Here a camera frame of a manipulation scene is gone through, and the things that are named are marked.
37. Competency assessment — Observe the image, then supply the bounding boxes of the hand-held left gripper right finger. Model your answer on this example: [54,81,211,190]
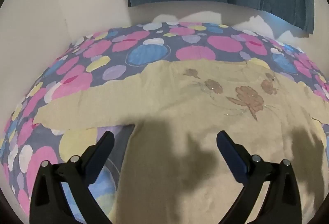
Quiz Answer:
[216,130,303,224]

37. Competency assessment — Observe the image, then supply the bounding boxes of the colourful dotted bed sheet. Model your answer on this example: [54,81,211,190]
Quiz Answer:
[0,22,329,215]

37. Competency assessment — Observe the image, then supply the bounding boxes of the beige sweater with brown print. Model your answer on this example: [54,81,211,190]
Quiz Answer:
[33,59,329,224]

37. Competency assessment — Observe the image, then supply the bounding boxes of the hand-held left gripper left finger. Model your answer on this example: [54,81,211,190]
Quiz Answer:
[29,131,115,224]

